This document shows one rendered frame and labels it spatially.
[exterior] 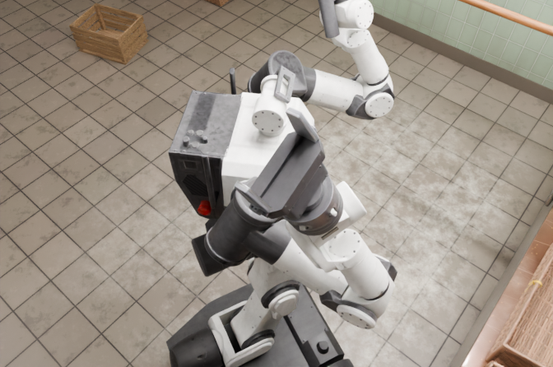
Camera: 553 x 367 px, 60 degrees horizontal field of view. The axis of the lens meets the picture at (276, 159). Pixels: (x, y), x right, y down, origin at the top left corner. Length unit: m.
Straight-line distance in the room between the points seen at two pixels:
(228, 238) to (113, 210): 1.84
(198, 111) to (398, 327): 1.57
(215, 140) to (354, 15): 0.42
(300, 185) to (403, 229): 2.04
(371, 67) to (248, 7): 2.80
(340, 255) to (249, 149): 0.32
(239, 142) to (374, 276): 0.40
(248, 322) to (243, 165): 1.02
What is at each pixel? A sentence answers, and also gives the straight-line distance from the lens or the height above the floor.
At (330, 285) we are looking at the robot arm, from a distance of 0.97.
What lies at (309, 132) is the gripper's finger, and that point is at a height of 1.74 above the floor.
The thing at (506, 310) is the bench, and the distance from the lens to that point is 1.89.
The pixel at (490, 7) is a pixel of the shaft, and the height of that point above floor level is 1.20.
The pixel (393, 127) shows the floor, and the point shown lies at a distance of 3.08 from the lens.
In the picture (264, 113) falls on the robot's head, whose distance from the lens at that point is 0.95.
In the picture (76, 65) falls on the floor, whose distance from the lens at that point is 3.70.
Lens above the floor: 2.17
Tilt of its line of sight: 50 degrees down
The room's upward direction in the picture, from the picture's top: straight up
